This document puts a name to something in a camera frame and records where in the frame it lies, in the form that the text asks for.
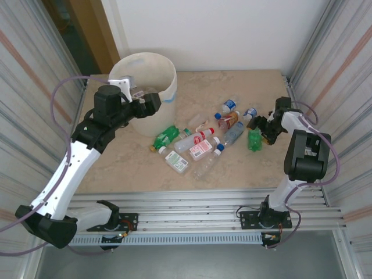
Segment green plastic bottle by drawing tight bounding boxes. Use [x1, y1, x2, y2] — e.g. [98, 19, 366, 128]
[247, 128, 264, 153]

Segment amber tea bottle red label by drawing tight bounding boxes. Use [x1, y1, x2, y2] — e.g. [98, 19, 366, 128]
[217, 110, 241, 130]

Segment small clear bottle blue label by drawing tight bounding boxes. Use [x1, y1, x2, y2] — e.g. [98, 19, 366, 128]
[221, 99, 239, 113]
[242, 107, 259, 120]

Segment green bottle yellow cap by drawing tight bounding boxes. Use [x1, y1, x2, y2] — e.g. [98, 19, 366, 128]
[149, 124, 181, 152]

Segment tall clear bottle blue cap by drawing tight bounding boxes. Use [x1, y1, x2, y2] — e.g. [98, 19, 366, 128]
[192, 144, 226, 181]

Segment square bottle red white label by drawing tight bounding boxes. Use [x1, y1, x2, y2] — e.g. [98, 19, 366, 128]
[189, 135, 221, 162]

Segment clear bottle red cap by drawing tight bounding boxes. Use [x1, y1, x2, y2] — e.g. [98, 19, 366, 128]
[173, 128, 216, 154]

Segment cream round plastic bin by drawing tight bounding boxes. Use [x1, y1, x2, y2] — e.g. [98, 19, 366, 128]
[108, 52, 178, 137]

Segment white bin liner blue trim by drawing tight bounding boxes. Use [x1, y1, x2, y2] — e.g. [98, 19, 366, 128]
[108, 52, 178, 104]

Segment crushed clear plastic bottle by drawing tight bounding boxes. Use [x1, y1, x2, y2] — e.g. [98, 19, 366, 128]
[188, 113, 210, 127]

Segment clear bottle green cap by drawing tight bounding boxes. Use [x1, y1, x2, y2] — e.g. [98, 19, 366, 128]
[177, 127, 193, 140]

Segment square bottle green white label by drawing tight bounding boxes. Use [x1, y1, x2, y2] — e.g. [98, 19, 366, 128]
[159, 145, 190, 176]

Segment dark glass door pane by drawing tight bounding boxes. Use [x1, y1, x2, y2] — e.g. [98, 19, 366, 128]
[40, 0, 102, 75]

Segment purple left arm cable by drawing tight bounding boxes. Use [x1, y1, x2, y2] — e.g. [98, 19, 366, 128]
[0, 76, 113, 257]

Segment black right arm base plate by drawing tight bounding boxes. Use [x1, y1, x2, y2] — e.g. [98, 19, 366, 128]
[239, 209, 293, 230]

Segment brown wooden door frame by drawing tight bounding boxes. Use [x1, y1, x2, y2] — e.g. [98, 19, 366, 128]
[66, 0, 121, 75]

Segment red black base wires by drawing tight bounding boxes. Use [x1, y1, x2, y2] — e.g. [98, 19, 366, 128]
[263, 222, 288, 241]
[116, 219, 137, 238]

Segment ribbed metal enclosure panel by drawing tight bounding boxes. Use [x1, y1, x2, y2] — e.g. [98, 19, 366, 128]
[286, 0, 372, 262]
[0, 0, 88, 262]

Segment aluminium rail frame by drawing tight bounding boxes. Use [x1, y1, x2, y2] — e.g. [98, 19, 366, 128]
[30, 187, 349, 233]

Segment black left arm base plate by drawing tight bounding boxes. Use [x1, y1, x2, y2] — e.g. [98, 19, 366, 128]
[86, 213, 139, 233]

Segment grey slotted cable duct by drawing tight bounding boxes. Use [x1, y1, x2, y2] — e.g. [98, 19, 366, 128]
[42, 234, 264, 245]

